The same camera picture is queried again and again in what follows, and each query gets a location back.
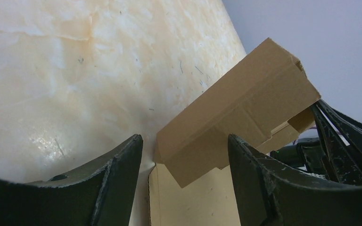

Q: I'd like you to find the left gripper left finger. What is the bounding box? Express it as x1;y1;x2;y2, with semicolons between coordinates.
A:
0;134;143;226

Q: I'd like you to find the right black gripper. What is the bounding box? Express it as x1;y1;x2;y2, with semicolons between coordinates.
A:
270;99;362;186

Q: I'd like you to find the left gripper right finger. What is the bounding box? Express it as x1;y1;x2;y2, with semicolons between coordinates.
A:
228;134;362;226

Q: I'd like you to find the brown cardboard box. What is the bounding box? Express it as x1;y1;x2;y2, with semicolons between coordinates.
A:
148;38;321;226

